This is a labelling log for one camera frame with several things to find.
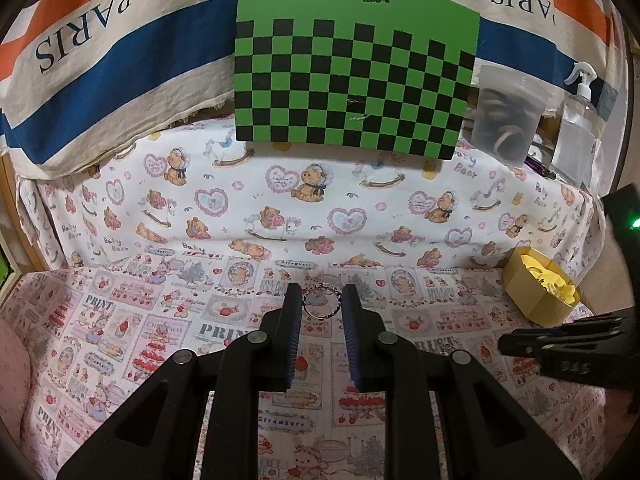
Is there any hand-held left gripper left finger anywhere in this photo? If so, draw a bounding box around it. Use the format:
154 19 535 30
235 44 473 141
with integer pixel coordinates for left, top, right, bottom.
57 282 304 480

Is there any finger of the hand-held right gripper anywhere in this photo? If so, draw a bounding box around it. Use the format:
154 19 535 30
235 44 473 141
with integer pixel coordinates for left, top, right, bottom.
514 312 627 341
497 331 553 360

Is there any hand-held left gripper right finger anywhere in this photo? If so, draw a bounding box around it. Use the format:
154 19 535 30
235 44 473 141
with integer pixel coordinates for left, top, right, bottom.
341 284 583 480

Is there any beaded bracelet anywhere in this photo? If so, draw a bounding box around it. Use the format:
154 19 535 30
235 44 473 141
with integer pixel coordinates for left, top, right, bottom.
302 284 346 320

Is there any yellow paper box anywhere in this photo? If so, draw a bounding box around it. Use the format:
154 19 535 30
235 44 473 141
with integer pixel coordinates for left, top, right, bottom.
502 246 582 327

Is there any purple pen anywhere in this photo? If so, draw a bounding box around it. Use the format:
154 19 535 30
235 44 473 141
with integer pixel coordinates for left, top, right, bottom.
525 156 557 180

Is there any bear print cloth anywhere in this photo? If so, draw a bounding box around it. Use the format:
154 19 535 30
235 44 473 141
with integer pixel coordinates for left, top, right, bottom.
17 115 601 291

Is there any clear spray bottle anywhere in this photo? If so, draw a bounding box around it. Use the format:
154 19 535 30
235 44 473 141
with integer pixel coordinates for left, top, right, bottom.
550 61 604 187

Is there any pink printed tablecloth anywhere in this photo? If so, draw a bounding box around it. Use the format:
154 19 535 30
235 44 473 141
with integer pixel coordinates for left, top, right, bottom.
0 255 608 480

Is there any clear plastic container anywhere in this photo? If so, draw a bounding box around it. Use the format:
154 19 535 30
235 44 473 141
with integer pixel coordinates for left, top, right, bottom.
472 65 546 166

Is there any green black checkered board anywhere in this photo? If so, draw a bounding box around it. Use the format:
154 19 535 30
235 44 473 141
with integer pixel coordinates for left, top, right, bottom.
234 0 482 162

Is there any pink pouch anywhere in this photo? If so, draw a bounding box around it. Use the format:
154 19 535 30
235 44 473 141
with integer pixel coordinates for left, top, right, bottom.
0 317 34 442

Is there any wooden panel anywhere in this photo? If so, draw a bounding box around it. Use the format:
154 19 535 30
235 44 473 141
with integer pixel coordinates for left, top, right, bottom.
0 155 51 306

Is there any striped printed cloth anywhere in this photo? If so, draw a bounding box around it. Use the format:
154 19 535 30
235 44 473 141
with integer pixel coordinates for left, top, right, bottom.
0 0 621 181

